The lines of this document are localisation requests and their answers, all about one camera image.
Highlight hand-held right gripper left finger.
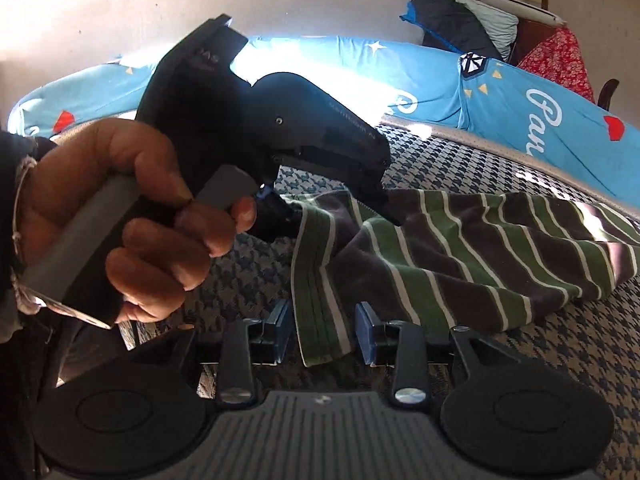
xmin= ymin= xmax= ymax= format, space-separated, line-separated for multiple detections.
xmin=167 ymin=300 xmax=294 ymax=407

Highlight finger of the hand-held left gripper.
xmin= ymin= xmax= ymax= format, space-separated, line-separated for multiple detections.
xmin=256 ymin=189 xmax=307 ymax=243
xmin=369 ymin=179 xmax=407 ymax=227

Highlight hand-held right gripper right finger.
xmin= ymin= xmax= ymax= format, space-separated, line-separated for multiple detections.
xmin=354 ymin=302 xmax=506 ymax=408

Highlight green brown striped t-shirt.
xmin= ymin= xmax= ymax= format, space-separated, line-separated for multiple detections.
xmin=290 ymin=189 xmax=640 ymax=367

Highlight person's left hand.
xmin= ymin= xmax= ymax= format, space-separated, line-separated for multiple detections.
xmin=22 ymin=120 xmax=259 ymax=324

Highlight blue printed quilt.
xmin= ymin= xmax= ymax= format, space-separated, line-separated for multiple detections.
xmin=7 ymin=35 xmax=640 ymax=206

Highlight houndstooth woven mat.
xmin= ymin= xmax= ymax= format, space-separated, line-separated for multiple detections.
xmin=50 ymin=112 xmax=640 ymax=480

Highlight brown wooden furniture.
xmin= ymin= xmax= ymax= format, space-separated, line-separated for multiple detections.
xmin=510 ymin=15 xmax=557 ymax=66

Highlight red floral cloth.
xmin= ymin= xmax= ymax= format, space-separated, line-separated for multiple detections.
xmin=517 ymin=27 xmax=596 ymax=103

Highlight white flat pillow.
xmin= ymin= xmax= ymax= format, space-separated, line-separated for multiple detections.
xmin=470 ymin=0 xmax=568 ymax=26

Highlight dark chair back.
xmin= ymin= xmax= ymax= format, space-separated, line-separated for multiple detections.
xmin=597 ymin=79 xmax=621 ymax=110

